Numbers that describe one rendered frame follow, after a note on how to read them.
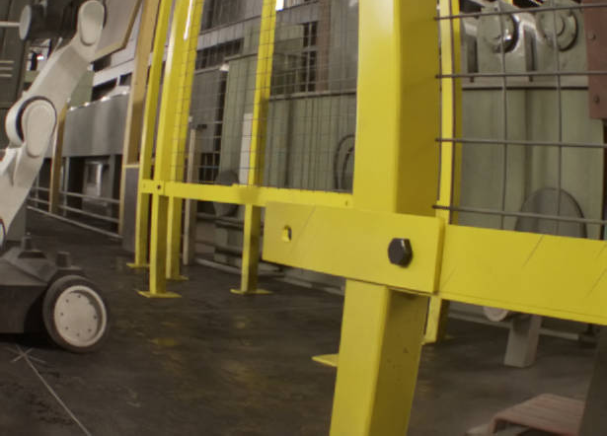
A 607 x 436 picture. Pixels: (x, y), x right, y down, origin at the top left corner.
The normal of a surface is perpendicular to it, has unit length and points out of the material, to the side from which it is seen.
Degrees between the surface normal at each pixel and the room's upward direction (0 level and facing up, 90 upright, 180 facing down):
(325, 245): 90
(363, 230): 90
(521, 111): 90
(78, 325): 90
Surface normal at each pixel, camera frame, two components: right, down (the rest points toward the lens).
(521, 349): -0.82, -0.04
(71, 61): 0.38, 0.39
